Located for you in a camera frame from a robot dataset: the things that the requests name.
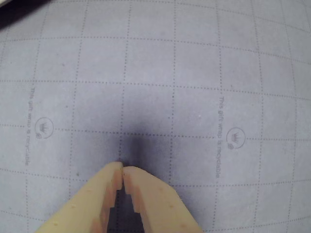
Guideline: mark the gridded gift wrap paper sheet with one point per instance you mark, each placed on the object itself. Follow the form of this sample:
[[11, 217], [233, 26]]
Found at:
[[194, 72]]

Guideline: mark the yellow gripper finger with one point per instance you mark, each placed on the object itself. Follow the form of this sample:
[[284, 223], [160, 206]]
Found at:
[[160, 204], [92, 201]]

